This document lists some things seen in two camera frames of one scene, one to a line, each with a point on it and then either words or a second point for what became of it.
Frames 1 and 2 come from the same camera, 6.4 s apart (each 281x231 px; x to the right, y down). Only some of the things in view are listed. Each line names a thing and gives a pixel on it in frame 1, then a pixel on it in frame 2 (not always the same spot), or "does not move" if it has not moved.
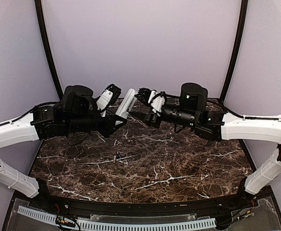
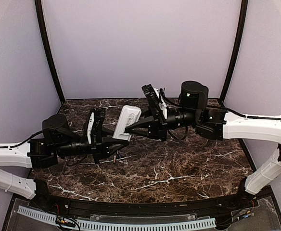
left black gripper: (109, 127) to (103, 148)
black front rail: (140, 208) does not move
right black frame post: (244, 13) does not move
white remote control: (127, 103) to (129, 115)
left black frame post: (42, 23) does not move
